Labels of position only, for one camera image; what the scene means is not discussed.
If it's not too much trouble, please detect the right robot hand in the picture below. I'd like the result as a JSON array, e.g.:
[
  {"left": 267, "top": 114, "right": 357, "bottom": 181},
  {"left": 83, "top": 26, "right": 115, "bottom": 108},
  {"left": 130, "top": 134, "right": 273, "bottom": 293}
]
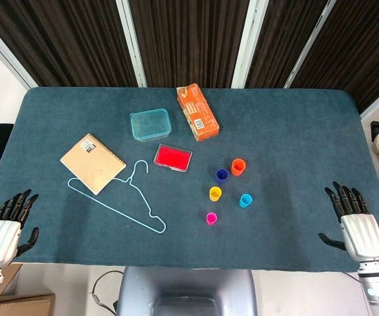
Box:
[{"left": 318, "top": 181, "right": 379, "bottom": 264}]

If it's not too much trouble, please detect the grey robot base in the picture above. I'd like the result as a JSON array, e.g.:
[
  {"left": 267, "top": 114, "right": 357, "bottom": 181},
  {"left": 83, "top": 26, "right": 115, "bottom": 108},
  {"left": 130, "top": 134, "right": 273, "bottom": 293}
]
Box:
[{"left": 115, "top": 266, "right": 259, "bottom": 316}]

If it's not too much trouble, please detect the brown cardboard box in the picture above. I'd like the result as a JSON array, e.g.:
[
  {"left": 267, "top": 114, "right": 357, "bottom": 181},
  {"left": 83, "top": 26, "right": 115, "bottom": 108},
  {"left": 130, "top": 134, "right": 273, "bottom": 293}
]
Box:
[
  {"left": 0, "top": 292, "right": 56, "bottom": 316},
  {"left": 0, "top": 263, "right": 23, "bottom": 299}
]

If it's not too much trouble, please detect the brown spiral notebook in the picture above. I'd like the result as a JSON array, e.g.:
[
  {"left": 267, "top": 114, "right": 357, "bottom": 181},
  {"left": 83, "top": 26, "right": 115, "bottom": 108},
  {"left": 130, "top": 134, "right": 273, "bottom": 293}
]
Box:
[{"left": 59, "top": 132, "right": 127, "bottom": 196}]

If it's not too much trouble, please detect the dark teal table cloth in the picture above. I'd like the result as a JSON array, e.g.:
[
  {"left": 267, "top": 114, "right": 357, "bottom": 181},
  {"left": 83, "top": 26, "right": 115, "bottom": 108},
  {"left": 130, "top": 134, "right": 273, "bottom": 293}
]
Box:
[{"left": 0, "top": 86, "right": 379, "bottom": 273}]

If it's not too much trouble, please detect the orange plastic cup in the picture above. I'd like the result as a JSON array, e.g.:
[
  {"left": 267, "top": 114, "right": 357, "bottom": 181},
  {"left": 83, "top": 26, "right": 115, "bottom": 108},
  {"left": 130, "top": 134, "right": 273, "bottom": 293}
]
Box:
[{"left": 230, "top": 158, "right": 247, "bottom": 177}]

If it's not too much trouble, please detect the dark slatted divider panel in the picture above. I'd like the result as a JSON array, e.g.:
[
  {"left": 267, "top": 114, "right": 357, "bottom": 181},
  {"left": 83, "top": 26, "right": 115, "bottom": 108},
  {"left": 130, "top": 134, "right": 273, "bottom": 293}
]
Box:
[
  {"left": 0, "top": 0, "right": 138, "bottom": 88},
  {"left": 126, "top": 0, "right": 252, "bottom": 89},
  {"left": 290, "top": 0, "right": 379, "bottom": 113},
  {"left": 244, "top": 0, "right": 322, "bottom": 89}
]

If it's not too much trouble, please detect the teal plastic food container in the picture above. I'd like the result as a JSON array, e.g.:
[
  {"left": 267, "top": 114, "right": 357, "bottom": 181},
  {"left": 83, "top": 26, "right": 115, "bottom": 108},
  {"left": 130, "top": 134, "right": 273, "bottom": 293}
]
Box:
[{"left": 129, "top": 108, "right": 172, "bottom": 143}]

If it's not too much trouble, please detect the red ink pad case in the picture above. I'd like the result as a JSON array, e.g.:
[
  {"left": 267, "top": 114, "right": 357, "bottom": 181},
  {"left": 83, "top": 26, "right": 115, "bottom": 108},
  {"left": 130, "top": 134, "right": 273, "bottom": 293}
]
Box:
[{"left": 153, "top": 143, "right": 194, "bottom": 173}]

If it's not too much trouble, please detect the orange cardboard box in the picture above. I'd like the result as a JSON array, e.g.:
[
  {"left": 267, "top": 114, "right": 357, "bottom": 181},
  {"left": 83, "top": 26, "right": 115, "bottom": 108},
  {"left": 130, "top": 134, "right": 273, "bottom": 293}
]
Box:
[{"left": 176, "top": 82, "right": 220, "bottom": 142}]

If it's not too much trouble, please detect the light blue wire hanger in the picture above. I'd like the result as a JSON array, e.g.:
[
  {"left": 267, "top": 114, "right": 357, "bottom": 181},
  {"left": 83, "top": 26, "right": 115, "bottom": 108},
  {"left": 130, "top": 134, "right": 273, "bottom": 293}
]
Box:
[{"left": 66, "top": 159, "right": 167, "bottom": 234}]

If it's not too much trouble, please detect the black floor cable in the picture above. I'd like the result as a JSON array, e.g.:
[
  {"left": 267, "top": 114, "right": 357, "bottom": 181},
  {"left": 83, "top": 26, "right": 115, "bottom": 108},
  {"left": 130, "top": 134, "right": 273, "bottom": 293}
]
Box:
[{"left": 90, "top": 269, "right": 125, "bottom": 316}]

